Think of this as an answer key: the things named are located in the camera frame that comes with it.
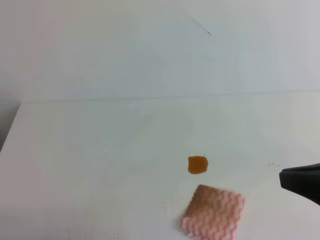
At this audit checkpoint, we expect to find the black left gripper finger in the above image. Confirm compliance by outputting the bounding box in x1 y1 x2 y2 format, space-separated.
279 163 320 205

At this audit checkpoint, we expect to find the brown coffee stain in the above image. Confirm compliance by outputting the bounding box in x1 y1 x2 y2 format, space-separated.
188 156 209 175

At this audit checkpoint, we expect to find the red white striped rag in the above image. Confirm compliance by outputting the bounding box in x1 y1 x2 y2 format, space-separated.
179 184 246 240

